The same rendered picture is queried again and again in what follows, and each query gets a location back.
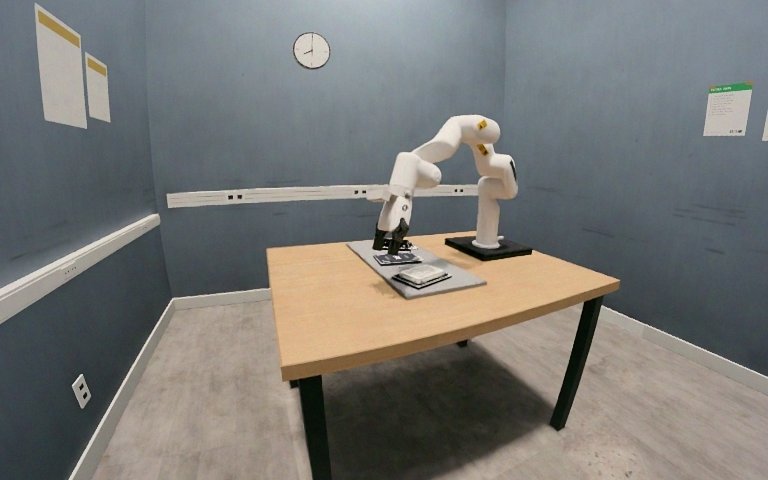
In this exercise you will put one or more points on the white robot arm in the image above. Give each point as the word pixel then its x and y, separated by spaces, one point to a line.
pixel 416 166

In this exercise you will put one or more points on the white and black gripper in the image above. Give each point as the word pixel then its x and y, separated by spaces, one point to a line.
pixel 396 210

